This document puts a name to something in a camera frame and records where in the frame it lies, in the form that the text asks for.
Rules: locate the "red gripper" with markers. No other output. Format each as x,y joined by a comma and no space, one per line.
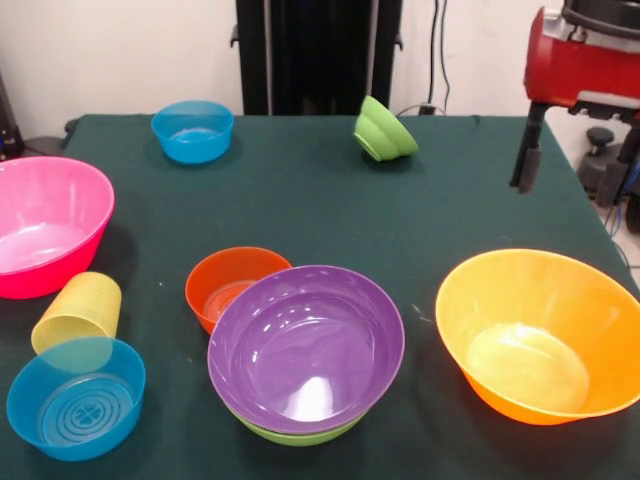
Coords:
575,70

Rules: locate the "orange plastic bowl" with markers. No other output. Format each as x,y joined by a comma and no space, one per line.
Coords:
535,320

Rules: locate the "small green plastic bowl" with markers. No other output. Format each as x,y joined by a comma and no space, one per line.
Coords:
385,135

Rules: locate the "purple plastic bowl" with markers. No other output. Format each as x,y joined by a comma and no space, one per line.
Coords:
305,340

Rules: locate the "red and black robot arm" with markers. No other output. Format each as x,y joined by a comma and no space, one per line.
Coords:
605,12

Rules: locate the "black stand base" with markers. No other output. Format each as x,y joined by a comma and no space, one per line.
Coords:
25,145
595,165

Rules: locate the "dark green table cloth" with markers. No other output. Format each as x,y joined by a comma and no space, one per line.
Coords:
375,225

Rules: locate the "red plastic bowl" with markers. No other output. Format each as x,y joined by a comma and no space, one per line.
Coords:
225,275

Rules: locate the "large green plastic bowl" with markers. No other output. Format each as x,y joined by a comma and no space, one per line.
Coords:
300,439

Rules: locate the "blue plastic bowl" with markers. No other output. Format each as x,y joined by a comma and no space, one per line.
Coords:
75,415
192,135

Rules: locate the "yellow plastic cup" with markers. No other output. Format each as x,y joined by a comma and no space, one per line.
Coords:
85,305

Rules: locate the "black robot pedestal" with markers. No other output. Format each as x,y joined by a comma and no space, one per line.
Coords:
320,60

